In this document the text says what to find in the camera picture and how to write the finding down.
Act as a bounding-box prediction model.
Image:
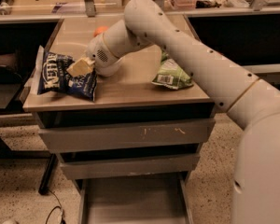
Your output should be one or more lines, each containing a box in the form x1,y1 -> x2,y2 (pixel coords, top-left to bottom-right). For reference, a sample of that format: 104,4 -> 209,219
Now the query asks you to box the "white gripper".
66,32 -> 124,78

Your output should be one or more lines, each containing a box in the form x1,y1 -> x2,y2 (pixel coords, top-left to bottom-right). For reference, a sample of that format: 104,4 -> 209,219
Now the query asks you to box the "blue kettle chip bag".
31,47 -> 97,101

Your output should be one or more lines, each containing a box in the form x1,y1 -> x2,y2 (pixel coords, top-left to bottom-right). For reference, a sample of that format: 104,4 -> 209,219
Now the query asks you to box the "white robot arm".
85,0 -> 280,224

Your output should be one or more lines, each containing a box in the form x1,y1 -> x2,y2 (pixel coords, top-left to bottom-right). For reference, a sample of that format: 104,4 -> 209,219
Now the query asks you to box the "green chip bag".
151,51 -> 193,91

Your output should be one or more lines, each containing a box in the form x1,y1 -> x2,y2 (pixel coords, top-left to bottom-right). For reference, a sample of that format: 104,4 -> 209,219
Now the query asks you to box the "grey drawer cabinet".
22,14 -> 230,224

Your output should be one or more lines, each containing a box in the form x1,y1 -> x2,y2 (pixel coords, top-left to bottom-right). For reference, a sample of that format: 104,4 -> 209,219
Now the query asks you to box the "middle grey drawer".
60,154 -> 200,180

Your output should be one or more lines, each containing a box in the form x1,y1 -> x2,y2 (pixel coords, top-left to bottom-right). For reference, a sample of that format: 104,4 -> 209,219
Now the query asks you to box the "top grey drawer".
39,119 -> 215,153

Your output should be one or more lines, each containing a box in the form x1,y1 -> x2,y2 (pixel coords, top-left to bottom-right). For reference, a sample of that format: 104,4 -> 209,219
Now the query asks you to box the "bottom grey open drawer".
77,173 -> 194,224

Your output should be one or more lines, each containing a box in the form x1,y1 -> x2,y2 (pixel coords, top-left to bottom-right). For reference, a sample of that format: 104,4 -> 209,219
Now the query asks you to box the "orange fruit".
93,26 -> 108,37

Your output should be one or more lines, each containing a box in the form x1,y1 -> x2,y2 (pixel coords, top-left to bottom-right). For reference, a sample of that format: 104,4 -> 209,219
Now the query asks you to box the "white bowl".
95,60 -> 121,77

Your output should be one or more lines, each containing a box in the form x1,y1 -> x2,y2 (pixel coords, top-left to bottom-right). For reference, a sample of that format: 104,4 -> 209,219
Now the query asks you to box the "black table leg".
38,154 -> 57,195

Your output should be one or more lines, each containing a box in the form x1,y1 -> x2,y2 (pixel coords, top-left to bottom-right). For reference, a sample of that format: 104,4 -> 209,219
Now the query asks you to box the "black cable on floor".
45,189 -> 67,224

